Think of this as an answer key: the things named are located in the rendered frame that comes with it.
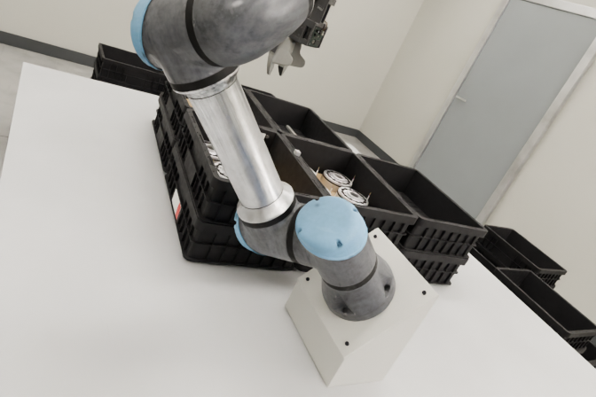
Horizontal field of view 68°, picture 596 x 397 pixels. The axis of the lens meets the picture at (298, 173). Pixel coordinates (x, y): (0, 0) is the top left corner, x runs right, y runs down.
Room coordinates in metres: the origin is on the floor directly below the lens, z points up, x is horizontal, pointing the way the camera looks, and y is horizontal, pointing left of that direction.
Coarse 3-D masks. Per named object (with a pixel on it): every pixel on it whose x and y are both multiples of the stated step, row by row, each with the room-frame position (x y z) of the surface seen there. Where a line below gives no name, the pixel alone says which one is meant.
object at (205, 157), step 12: (192, 120) 1.10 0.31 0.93; (192, 132) 1.05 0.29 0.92; (276, 132) 1.31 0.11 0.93; (204, 144) 0.98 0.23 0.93; (288, 144) 1.25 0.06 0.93; (204, 156) 0.93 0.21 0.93; (204, 168) 0.90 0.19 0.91; (216, 180) 0.84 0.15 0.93; (228, 180) 0.86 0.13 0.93; (312, 180) 1.07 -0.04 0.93; (324, 192) 1.03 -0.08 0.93
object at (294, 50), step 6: (294, 42) 1.08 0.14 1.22; (294, 48) 1.09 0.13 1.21; (300, 48) 1.08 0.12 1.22; (294, 54) 1.09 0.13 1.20; (300, 54) 1.08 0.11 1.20; (294, 60) 1.09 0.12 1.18; (300, 60) 1.08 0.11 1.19; (282, 66) 1.09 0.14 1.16; (300, 66) 1.08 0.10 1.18; (282, 72) 1.09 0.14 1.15
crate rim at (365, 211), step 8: (288, 136) 1.34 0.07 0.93; (296, 136) 1.36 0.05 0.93; (320, 144) 1.40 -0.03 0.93; (352, 152) 1.47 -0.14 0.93; (360, 160) 1.43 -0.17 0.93; (368, 168) 1.38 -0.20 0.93; (376, 176) 1.34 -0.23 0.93; (320, 184) 1.07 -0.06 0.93; (384, 184) 1.30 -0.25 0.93; (328, 192) 1.04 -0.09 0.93; (392, 192) 1.26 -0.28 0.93; (400, 200) 1.22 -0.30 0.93; (360, 208) 1.04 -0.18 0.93; (368, 208) 1.05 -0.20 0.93; (376, 208) 1.08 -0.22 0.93; (408, 208) 1.19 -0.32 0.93; (368, 216) 1.06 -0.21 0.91; (376, 216) 1.07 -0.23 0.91; (384, 216) 1.09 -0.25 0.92; (392, 216) 1.10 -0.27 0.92; (400, 216) 1.11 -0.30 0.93; (408, 216) 1.13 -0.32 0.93; (416, 216) 1.15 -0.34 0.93
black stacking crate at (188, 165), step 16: (176, 144) 1.15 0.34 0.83; (192, 144) 1.06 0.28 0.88; (272, 144) 1.31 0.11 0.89; (192, 160) 1.00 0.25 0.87; (272, 160) 1.27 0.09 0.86; (288, 160) 1.19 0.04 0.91; (192, 176) 0.97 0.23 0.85; (288, 176) 1.16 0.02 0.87; (304, 176) 1.10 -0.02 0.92; (192, 192) 0.93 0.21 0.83; (208, 192) 0.87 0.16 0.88; (224, 192) 0.86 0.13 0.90; (304, 192) 1.07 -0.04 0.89; (208, 208) 0.85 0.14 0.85; (224, 208) 0.87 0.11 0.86; (224, 224) 0.87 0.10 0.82
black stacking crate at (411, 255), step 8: (400, 248) 1.16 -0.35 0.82; (408, 256) 1.17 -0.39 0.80; (416, 256) 1.19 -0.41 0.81; (424, 256) 1.20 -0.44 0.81; (432, 256) 1.22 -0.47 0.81; (440, 256) 1.24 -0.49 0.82; (448, 256) 1.26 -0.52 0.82; (416, 264) 1.21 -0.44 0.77; (424, 264) 1.22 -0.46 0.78; (432, 264) 1.24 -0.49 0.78; (440, 264) 1.26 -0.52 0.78; (448, 264) 1.28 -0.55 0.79; (456, 264) 1.28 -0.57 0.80; (464, 264) 1.30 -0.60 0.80; (424, 272) 1.24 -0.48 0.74; (432, 272) 1.26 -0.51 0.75; (440, 272) 1.28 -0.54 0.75; (448, 272) 1.28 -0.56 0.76; (456, 272) 1.31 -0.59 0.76; (432, 280) 1.27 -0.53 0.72; (440, 280) 1.29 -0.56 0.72; (448, 280) 1.31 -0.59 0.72
